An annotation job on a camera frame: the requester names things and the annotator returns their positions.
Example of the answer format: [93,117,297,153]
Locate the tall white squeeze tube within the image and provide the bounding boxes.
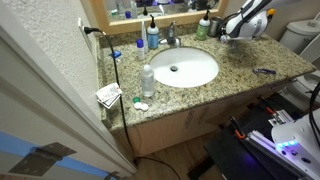
[140,20,149,54]

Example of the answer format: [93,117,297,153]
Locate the silver metal cup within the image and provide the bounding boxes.
[208,16,223,38]

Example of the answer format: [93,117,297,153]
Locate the white green contact lens case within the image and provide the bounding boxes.
[132,96,150,113]

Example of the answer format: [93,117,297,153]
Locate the white door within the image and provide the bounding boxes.
[0,4,138,180]

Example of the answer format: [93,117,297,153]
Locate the black power cable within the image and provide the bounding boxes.
[83,26,183,180]

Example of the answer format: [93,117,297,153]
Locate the small white bottle blue cap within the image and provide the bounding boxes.
[135,38,146,62]

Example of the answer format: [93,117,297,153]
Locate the orange black clamp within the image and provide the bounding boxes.
[256,95,278,118]
[229,115,248,141]

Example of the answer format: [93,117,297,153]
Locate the black robot cart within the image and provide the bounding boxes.
[187,93,320,180]

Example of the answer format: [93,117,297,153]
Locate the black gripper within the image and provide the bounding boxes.
[229,39,246,60]

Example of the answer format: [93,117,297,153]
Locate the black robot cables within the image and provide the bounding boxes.
[304,81,320,151]

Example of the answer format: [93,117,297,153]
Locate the chrome faucet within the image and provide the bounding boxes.
[158,20,182,48]

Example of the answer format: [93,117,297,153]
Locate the brown spray bottle orange cap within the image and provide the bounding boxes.
[266,8,277,19]

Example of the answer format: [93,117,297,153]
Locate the white oval sink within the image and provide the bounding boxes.
[148,47,220,89]

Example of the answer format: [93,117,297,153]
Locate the blue soap pump bottle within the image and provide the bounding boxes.
[146,14,160,50]

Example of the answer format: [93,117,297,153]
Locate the white toilet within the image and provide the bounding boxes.
[279,12,320,113]

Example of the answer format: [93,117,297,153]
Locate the stack of paper cards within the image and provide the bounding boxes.
[95,82,124,110]

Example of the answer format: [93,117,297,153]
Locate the green soap pump bottle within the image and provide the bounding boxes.
[195,9,211,42]

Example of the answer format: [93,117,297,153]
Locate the white wall outlet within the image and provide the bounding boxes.
[77,17,94,56]

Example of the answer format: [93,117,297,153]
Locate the wooden vanity cabinet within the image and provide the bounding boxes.
[111,78,301,158]

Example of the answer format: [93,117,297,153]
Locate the clear plastic bottle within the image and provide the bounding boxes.
[140,64,156,98]

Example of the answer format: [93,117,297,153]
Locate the blue razor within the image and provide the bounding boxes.
[252,67,277,76]

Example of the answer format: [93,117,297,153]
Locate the metal door hinge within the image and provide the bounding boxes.
[8,142,78,178]

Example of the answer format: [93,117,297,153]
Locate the aluminium mounting rail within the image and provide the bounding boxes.
[244,109,314,180]

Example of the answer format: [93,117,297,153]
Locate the wood framed mirror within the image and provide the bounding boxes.
[80,0,230,36]

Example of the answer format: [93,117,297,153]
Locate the small blue object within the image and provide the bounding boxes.
[109,49,123,60]

